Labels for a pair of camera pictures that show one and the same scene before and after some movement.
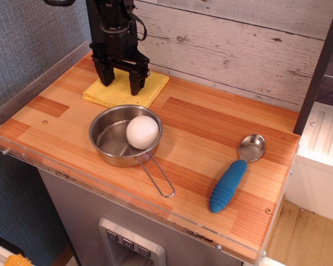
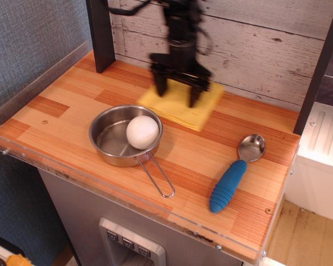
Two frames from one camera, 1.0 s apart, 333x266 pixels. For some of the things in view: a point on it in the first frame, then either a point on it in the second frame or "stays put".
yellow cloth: (119, 93) -> (175, 105)
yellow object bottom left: (17, 260) stays put
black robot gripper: (119, 45) -> (181, 63)
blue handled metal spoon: (251, 147) stays put
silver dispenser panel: (125, 247) stays put
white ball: (142, 132) stays put
